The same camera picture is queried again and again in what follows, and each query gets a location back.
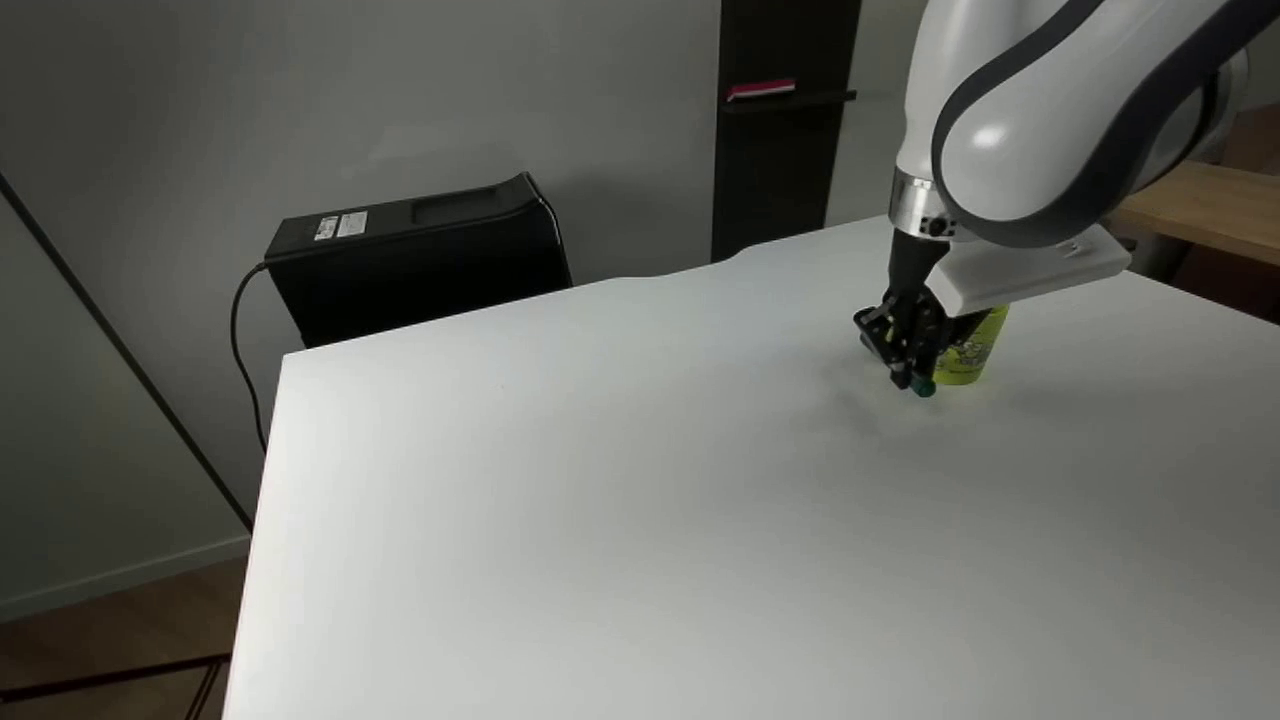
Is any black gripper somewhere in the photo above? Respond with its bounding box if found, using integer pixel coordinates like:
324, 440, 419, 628
852, 231, 951, 401

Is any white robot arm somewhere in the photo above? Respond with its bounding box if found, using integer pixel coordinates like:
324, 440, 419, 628
858, 0, 1280, 396

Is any yellow-green mug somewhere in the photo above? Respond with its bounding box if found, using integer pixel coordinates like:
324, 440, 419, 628
932, 305, 1010, 390

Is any black tall cabinet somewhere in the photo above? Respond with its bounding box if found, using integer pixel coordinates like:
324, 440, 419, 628
712, 0, 866, 262

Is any wooden side table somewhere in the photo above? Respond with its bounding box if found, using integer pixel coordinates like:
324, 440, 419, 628
1110, 105, 1280, 264

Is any black computer box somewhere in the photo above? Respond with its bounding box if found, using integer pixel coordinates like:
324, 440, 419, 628
263, 171, 574, 350

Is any black tripod leg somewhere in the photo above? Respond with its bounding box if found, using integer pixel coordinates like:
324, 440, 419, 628
0, 171, 254, 531

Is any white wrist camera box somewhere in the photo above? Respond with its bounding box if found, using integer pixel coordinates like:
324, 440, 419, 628
926, 226, 1129, 318

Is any black power cable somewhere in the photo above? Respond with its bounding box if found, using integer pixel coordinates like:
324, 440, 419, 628
225, 262, 281, 452

